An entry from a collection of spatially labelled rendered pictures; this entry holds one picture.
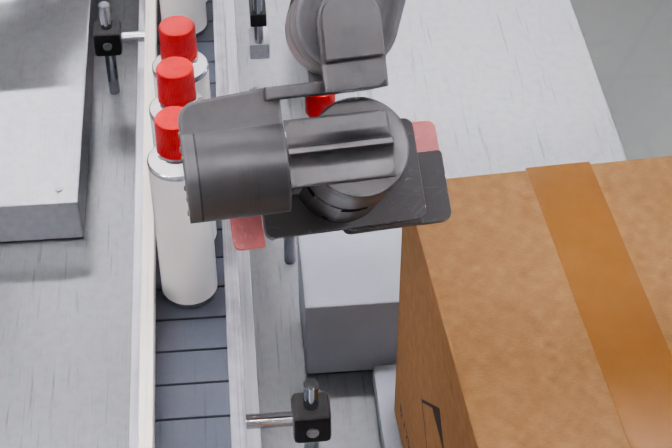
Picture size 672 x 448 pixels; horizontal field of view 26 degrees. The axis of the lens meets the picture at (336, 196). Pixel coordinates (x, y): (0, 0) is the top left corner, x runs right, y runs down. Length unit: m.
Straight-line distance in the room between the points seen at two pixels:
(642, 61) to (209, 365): 1.98
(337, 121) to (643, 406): 0.29
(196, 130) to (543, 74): 0.93
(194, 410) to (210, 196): 0.48
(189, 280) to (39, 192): 0.23
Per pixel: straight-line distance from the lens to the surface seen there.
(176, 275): 1.31
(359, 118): 0.81
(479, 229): 1.06
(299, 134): 0.81
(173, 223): 1.26
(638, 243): 1.07
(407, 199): 0.92
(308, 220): 0.91
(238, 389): 1.16
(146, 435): 1.20
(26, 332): 1.41
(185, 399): 1.27
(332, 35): 0.79
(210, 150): 0.80
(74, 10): 1.72
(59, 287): 1.45
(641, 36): 3.21
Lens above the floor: 1.85
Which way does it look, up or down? 42 degrees down
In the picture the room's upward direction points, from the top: straight up
